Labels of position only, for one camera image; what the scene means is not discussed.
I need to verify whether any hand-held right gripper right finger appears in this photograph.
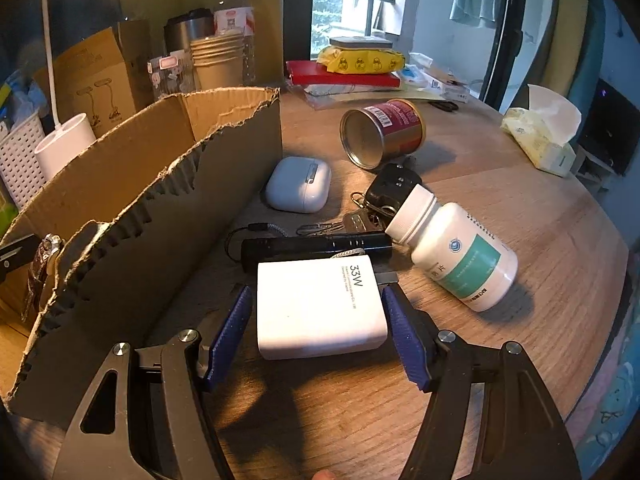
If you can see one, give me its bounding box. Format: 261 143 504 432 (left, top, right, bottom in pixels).
381 286 581 480

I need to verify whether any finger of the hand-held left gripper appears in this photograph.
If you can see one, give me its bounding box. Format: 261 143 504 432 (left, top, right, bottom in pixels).
0 236 41 283

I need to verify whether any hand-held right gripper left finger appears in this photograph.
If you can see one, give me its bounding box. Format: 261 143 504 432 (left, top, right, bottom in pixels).
52 285 253 480

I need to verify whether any brown leather strap watch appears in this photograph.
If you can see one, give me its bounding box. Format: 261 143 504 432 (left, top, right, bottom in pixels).
22 232 63 323

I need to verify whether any white charger block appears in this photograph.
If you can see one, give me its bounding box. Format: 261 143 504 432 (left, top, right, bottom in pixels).
257 254 399 361

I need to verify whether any white pill bottle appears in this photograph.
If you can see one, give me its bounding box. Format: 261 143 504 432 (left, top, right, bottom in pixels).
384 183 519 312

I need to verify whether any metal key bunch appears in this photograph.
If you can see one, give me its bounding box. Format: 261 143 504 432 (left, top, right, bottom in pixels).
296 192 386 236

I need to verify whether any black car key fob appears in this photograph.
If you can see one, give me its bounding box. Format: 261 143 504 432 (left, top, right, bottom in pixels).
364 163 422 218

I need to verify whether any torn cardboard box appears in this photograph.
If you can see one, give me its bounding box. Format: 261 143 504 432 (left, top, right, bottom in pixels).
0 86 284 417

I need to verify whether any green bag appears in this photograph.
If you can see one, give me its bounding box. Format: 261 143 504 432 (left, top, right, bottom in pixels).
0 195 18 232

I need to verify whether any white woven plastic basket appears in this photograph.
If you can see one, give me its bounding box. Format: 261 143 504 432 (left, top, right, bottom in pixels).
0 110 48 211

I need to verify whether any white desk lamp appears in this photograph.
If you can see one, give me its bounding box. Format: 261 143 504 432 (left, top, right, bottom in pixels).
34 0 97 181

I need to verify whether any white earbuds case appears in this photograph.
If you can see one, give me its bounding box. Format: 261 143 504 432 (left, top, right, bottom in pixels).
265 156 332 212

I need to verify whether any blue plastic bag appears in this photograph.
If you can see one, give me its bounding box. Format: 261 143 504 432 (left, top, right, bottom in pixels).
0 70 51 126

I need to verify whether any brown lamp carton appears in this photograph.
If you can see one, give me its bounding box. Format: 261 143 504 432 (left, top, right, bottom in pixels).
50 20 153 138

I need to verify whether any tape roll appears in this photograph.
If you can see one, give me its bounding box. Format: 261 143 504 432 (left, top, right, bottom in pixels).
340 99 428 171

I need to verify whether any glass jar with stickers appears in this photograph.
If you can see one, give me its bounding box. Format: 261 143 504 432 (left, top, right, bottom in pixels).
148 52 196 103

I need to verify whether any yellow tissue pack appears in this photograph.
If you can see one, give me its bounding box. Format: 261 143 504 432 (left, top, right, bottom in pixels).
501 83 583 177

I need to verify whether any clear plastic paper sleeve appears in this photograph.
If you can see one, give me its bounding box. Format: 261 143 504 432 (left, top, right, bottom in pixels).
287 82 401 109

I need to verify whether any white wipes pack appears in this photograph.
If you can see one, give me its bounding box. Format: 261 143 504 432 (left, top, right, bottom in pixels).
400 65 432 92

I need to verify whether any stack of paper cups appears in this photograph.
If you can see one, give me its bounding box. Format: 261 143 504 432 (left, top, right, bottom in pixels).
189 34 246 93

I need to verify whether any red book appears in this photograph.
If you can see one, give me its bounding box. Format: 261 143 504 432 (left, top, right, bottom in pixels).
285 60 403 88

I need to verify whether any steel thermos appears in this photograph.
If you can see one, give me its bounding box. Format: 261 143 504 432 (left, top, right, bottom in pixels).
164 8 216 56

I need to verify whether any yellow wet wipes pack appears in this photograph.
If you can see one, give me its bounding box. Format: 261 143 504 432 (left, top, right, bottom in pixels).
317 45 408 75

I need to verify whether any black chair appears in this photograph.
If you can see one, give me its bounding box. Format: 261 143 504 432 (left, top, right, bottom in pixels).
575 77 640 177

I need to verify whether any grey flat case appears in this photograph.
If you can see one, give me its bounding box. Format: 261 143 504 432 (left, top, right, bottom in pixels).
329 36 393 51

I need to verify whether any clear water bottle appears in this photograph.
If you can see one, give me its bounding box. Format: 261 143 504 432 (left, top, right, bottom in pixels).
214 0 257 86

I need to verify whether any window with railing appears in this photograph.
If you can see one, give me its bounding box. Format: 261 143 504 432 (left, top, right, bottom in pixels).
312 0 416 48

